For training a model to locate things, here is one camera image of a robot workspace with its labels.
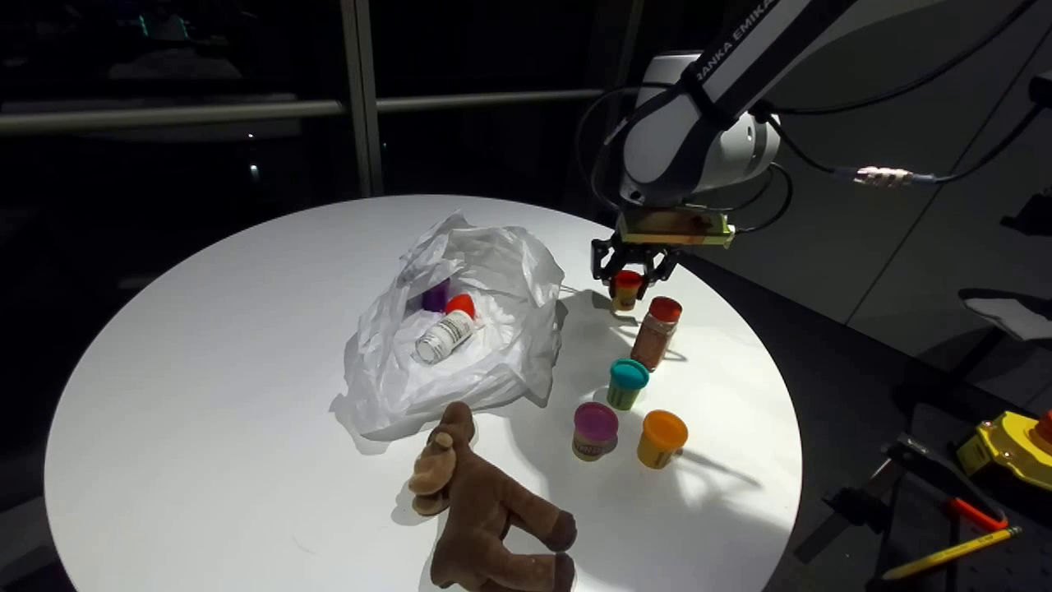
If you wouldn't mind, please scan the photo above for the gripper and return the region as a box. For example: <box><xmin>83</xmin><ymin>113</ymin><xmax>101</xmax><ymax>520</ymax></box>
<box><xmin>591</xmin><ymin>237</ymin><xmax>681</xmax><ymax>298</ymax></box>

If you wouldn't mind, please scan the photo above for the small yellow container red lid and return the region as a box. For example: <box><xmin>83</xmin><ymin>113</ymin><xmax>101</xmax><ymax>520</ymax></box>
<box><xmin>610</xmin><ymin>270</ymin><xmax>644</xmax><ymax>313</ymax></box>

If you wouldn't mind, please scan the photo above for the white plastic bag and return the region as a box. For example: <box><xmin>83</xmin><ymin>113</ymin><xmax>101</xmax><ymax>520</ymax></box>
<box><xmin>330</xmin><ymin>211</ymin><xmax>568</xmax><ymax>456</ymax></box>

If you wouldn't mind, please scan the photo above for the brown deer plush toy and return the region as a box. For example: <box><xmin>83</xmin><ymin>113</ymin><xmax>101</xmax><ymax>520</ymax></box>
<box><xmin>408</xmin><ymin>401</ymin><xmax>579</xmax><ymax>592</ymax></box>

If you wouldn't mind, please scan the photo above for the spice jar with red lid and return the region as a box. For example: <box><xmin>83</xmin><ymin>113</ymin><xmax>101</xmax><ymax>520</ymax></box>
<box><xmin>630</xmin><ymin>297</ymin><xmax>684</xmax><ymax>372</ymax></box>

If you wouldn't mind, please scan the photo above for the green container teal lid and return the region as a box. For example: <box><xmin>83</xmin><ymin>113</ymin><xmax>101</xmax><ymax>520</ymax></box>
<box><xmin>607</xmin><ymin>358</ymin><xmax>650</xmax><ymax>411</ymax></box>

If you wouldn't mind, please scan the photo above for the yellow container purple lid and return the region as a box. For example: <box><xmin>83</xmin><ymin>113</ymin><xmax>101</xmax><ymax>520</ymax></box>
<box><xmin>572</xmin><ymin>402</ymin><xmax>620</xmax><ymax>462</ymax></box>

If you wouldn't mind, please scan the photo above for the yellow container orange lid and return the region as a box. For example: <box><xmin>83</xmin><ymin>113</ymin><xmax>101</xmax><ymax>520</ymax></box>
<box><xmin>637</xmin><ymin>409</ymin><xmax>690</xmax><ymax>470</ymax></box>

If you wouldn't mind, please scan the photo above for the white bottle with label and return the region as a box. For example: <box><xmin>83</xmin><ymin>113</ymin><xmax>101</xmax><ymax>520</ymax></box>
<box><xmin>413</xmin><ymin>310</ymin><xmax>478</xmax><ymax>365</ymax></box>

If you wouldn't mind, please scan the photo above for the yellow emergency stop box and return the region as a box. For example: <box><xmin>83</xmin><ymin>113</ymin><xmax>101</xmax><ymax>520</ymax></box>
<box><xmin>957</xmin><ymin>409</ymin><xmax>1052</xmax><ymax>492</ymax></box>

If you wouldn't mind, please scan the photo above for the yellow pencil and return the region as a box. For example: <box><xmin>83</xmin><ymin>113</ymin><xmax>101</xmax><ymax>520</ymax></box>
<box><xmin>881</xmin><ymin>526</ymin><xmax>1024</xmax><ymax>583</ymax></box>

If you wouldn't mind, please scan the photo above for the grey handrail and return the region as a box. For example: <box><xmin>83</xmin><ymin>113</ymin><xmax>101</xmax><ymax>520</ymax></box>
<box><xmin>0</xmin><ymin>88</ymin><xmax>607</xmax><ymax>137</ymax></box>

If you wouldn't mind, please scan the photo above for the black cable with silver connector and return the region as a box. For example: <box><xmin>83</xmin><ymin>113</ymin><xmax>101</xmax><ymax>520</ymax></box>
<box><xmin>771</xmin><ymin>78</ymin><xmax>1052</xmax><ymax>188</ymax></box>

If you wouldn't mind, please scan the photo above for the grey window post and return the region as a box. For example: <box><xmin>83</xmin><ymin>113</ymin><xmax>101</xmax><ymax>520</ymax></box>
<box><xmin>340</xmin><ymin>0</ymin><xmax>385</xmax><ymax>199</ymax></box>

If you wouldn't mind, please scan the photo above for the black metal bracket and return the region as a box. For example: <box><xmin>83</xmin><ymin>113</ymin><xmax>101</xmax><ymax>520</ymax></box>
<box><xmin>794</xmin><ymin>434</ymin><xmax>991</xmax><ymax>565</ymax></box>

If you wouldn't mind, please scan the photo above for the orange handled tool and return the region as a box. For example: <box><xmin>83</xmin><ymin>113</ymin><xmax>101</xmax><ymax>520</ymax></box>
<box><xmin>945</xmin><ymin>497</ymin><xmax>1010</xmax><ymax>532</ymax></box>

